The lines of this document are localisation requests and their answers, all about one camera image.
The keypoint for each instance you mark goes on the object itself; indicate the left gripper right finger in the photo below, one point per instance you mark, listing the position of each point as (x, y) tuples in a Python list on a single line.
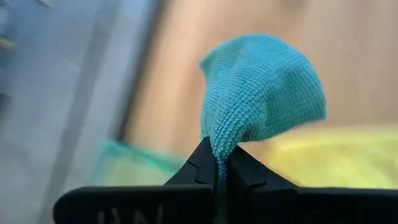
[(295, 207)]

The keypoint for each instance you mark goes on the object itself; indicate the teal plastic bin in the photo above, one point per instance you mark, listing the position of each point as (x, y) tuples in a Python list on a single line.
[(136, 149)]

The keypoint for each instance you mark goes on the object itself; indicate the teal microfiber towel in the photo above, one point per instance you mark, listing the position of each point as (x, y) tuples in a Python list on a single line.
[(258, 87)]

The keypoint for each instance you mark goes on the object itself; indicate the black aluminium table frame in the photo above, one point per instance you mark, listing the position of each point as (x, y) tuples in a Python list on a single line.
[(140, 71)]

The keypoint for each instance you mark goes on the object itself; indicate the large yellow microfiber towel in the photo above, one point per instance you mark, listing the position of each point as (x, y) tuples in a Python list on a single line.
[(335, 158)]

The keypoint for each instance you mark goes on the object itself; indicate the olive microfiber towel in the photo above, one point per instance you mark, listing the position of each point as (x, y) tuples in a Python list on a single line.
[(133, 172)]

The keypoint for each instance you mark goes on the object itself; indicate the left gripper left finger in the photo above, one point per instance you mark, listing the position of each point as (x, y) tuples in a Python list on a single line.
[(140, 205)]

